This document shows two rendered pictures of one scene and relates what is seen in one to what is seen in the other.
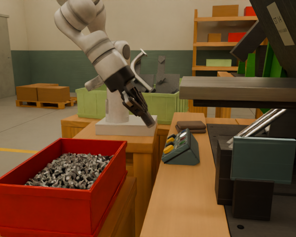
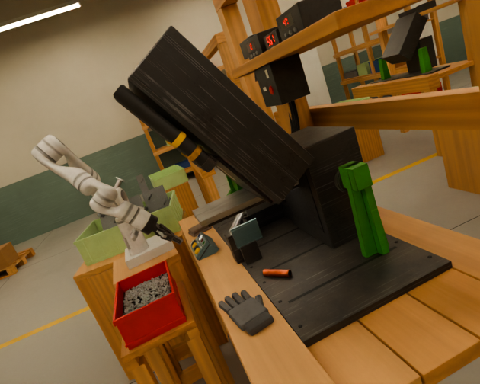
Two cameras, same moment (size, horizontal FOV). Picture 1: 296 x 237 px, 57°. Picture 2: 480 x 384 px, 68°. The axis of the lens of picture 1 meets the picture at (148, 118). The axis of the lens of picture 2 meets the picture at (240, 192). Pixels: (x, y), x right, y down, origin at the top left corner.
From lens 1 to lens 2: 73 cm
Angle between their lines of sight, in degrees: 20
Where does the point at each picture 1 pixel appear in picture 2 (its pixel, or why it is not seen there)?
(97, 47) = (129, 212)
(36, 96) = not seen: outside the picture
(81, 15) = (111, 198)
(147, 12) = (69, 110)
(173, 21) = (106, 110)
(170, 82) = (158, 195)
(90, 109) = (97, 254)
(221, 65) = not seen: hidden behind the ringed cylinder
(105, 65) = (139, 221)
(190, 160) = (213, 250)
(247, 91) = (227, 212)
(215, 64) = not seen: hidden behind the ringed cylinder
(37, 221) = (149, 327)
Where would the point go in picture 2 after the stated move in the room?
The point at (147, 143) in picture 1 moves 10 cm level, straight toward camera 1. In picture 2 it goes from (174, 255) to (180, 261)
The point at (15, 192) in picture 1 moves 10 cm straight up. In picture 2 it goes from (131, 317) to (117, 291)
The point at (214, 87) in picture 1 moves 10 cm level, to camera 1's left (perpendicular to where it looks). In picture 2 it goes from (213, 216) to (184, 231)
